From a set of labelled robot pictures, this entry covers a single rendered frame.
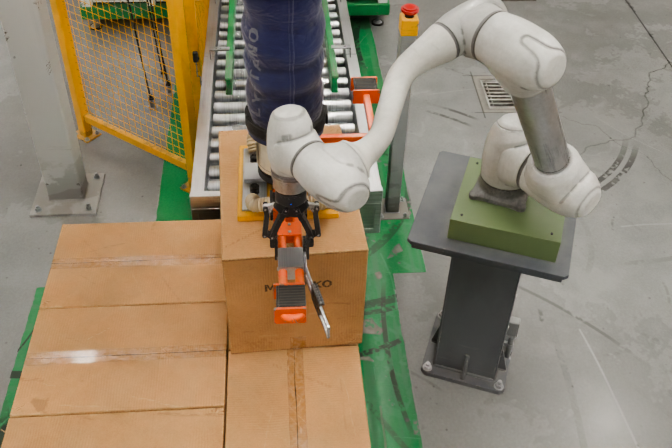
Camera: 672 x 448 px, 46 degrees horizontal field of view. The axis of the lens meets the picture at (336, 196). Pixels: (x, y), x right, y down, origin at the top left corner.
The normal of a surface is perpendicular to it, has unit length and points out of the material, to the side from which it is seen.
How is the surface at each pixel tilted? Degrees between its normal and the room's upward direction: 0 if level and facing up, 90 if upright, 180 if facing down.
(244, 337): 90
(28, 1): 90
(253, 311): 90
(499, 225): 1
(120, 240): 0
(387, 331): 0
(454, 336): 90
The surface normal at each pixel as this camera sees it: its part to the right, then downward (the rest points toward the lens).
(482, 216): 0.01, -0.77
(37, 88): 0.07, 0.65
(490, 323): -0.31, 0.61
